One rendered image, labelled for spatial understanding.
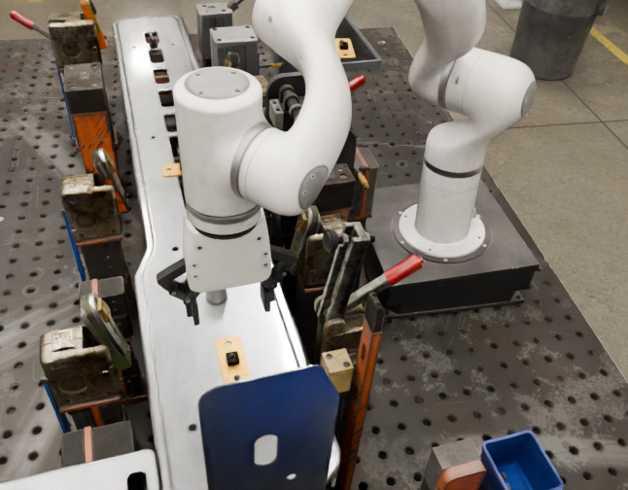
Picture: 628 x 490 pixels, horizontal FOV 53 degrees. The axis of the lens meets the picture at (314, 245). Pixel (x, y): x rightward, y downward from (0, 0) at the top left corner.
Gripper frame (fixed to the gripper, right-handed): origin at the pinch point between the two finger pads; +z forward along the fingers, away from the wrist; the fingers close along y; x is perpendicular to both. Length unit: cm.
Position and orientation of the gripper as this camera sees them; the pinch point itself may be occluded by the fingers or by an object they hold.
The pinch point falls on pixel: (230, 305)
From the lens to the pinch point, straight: 81.8
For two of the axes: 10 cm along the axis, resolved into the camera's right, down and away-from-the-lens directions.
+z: -0.5, 7.3, 6.8
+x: 2.8, 6.7, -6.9
